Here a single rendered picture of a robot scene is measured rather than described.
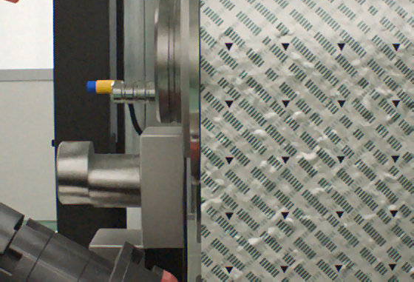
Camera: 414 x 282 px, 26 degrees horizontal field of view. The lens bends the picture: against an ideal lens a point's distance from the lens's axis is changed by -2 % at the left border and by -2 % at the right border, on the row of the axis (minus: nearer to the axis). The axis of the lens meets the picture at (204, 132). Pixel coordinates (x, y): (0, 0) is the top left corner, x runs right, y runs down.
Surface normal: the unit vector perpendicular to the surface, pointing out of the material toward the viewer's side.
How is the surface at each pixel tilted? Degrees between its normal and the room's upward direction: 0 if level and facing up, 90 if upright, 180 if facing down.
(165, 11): 42
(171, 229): 90
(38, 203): 90
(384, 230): 90
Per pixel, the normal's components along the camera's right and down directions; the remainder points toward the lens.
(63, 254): 0.40, -0.69
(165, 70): 0.00, 0.24
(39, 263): 0.28, -0.43
